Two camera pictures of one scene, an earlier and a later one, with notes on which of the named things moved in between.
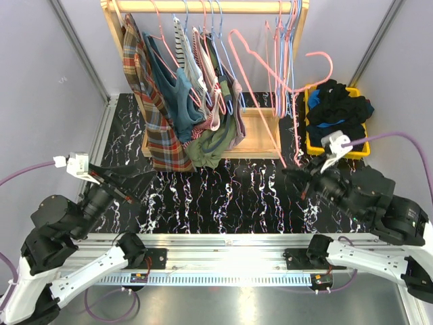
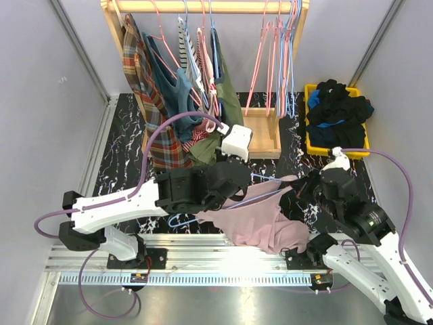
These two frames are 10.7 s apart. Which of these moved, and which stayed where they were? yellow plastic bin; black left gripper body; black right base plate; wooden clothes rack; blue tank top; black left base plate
Moved: black left gripper body
Stayed: blue tank top; wooden clothes rack; black left base plate; yellow plastic bin; black right base plate
